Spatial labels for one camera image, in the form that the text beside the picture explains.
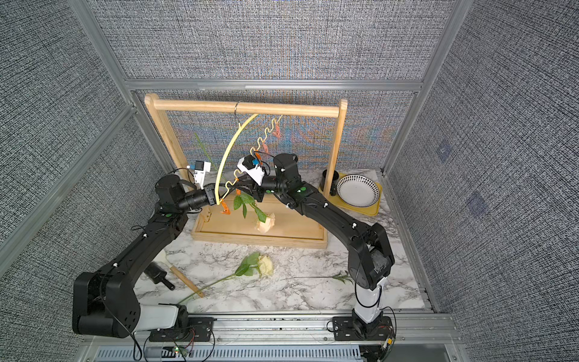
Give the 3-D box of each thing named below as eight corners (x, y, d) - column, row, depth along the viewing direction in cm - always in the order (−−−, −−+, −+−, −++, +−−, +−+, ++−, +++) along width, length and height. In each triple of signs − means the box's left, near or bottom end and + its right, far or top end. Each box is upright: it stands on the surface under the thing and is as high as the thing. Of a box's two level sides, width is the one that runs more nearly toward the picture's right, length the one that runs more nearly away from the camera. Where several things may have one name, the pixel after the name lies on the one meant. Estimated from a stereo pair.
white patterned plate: (339, 206, 107) (340, 203, 104) (334, 178, 118) (335, 174, 116) (381, 207, 107) (383, 203, 105) (372, 178, 118) (374, 174, 116)
